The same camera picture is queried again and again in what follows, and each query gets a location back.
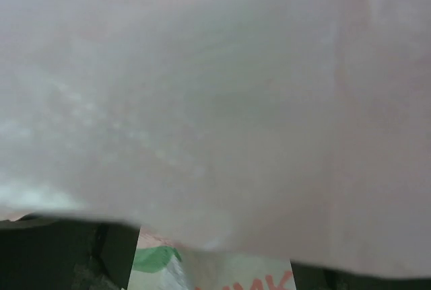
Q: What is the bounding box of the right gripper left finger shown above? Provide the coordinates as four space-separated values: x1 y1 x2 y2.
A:
1 215 139 290

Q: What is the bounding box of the pink plastic bag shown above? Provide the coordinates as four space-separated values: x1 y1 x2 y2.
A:
1 0 430 281

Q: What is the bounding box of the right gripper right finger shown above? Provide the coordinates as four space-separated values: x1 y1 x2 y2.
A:
291 261 431 290

